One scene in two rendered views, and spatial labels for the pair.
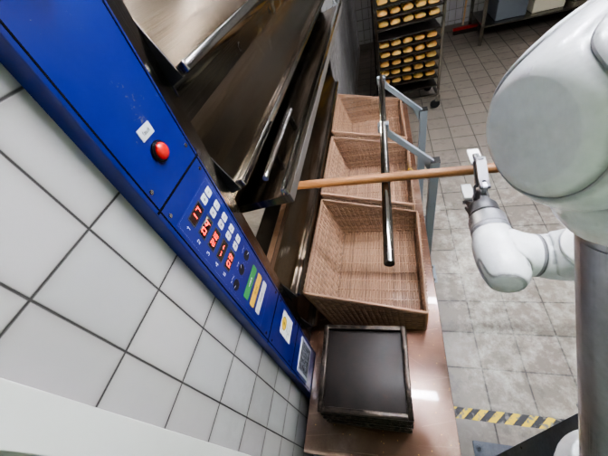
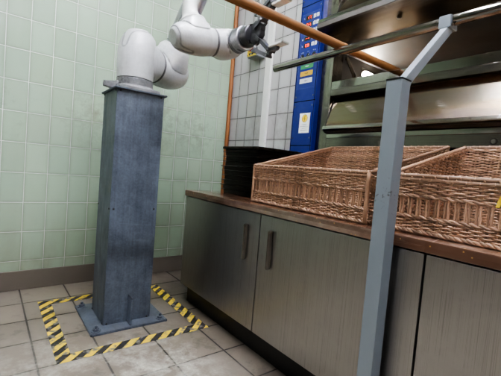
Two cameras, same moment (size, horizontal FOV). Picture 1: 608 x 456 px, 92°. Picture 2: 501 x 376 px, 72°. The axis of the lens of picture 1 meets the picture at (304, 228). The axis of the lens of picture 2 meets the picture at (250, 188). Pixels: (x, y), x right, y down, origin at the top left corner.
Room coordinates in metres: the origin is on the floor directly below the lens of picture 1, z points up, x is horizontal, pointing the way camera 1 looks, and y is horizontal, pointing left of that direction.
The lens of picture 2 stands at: (1.12, -1.57, 0.71)
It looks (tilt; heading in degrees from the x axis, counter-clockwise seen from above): 3 degrees down; 119
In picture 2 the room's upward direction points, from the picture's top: 5 degrees clockwise
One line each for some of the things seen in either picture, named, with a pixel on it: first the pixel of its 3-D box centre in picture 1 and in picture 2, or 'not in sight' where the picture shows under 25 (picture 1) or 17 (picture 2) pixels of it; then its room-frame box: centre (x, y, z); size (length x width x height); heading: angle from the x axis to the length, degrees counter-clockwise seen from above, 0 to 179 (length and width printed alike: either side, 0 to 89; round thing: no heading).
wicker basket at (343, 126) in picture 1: (369, 123); not in sight; (1.91, -0.71, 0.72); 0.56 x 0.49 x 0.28; 157
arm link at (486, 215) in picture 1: (488, 224); (242, 39); (0.43, -0.46, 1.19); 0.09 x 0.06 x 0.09; 67
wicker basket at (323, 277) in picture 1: (367, 257); (344, 174); (0.80, -0.23, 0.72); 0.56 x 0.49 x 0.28; 155
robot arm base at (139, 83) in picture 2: not in sight; (130, 86); (-0.10, -0.50, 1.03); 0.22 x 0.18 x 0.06; 66
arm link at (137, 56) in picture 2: not in sight; (138, 56); (-0.09, -0.47, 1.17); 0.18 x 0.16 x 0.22; 94
